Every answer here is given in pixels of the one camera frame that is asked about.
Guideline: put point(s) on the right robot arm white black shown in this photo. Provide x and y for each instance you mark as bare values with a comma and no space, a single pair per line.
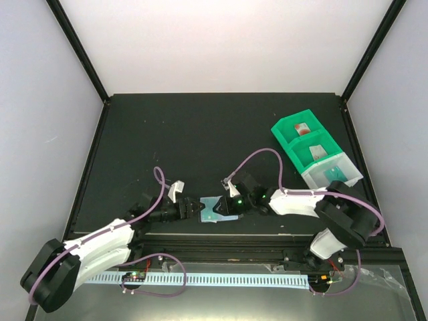
349,219

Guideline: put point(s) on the black aluminium rail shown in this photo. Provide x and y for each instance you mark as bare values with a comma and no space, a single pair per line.
249,249

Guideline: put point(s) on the green bin middle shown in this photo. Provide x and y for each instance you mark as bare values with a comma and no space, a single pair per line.
299,152

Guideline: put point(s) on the controller board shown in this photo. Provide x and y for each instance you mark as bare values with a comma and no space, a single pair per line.
324,279
134,277

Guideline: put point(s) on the white card black stripe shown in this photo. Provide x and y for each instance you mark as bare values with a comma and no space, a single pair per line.
317,152

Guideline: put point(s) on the frame post black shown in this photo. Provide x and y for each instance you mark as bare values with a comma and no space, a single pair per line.
376,41
78,48

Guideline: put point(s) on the right frame post black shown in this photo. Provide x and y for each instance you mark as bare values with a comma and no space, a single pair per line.
376,41

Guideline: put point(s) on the teal credit card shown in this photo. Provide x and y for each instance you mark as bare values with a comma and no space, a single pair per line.
208,215
335,174

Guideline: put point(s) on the black card holder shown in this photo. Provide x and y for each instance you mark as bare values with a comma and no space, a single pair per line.
222,217

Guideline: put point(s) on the left frame post black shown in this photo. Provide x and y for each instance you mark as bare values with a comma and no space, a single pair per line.
78,48

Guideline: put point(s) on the green bin far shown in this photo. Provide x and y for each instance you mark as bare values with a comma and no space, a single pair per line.
290,129

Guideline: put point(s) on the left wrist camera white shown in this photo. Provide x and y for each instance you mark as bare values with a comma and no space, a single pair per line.
176,188

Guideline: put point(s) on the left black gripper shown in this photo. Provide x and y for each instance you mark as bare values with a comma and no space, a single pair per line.
188,209

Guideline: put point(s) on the right controller board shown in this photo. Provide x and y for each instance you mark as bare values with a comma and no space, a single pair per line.
324,279

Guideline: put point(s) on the left controller board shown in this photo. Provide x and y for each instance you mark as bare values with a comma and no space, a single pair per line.
134,277

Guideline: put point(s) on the white slotted cable duct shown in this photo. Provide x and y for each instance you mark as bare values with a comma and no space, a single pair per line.
292,281

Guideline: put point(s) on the red white card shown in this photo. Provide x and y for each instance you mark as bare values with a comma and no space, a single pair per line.
302,129

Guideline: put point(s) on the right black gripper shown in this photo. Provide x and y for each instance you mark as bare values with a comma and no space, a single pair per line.
231,210

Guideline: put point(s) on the green bin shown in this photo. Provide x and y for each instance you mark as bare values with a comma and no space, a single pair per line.
290,129
299,152

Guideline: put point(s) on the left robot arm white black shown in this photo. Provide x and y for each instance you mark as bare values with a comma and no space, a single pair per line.
60,268

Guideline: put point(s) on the white translucent bin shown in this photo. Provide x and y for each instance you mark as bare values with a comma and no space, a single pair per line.
314,175

